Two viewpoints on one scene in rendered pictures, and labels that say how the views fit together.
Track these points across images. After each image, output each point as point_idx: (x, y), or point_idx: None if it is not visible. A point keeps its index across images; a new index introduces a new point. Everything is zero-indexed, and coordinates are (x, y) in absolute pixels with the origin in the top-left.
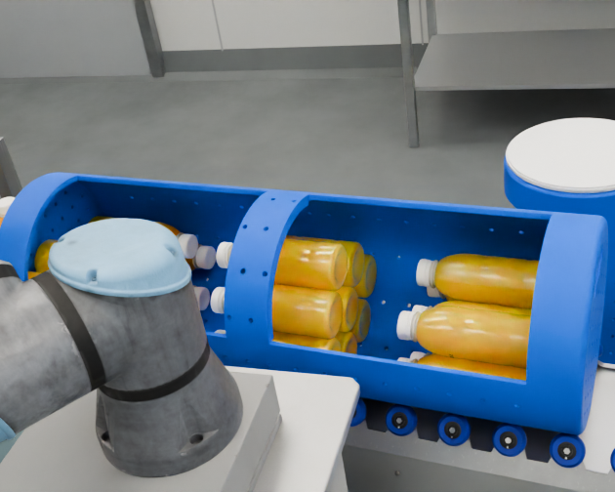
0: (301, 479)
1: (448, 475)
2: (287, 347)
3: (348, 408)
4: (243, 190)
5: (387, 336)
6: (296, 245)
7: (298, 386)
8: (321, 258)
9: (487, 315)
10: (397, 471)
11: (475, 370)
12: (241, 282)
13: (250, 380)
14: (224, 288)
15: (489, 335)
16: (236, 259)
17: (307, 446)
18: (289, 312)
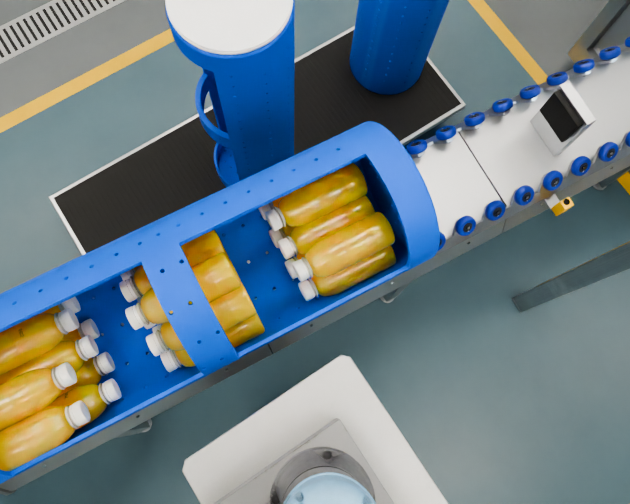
0: (388, 444)
1: (340, 306)
2: (252, 349)
3: (362, 378)
4: (117, 273)
5: (242, 253)
6: (198, 282)
7: (318, 387)
8: (227, 279)
9: (355, 238)
10: (311, 324)
11: (357, 266)
12: (203, 348)
13: (331, 434)
14: (153, 338)
15: (365, 250)
16: (187, 338)
17: (368, 422)
18: (226, 324)
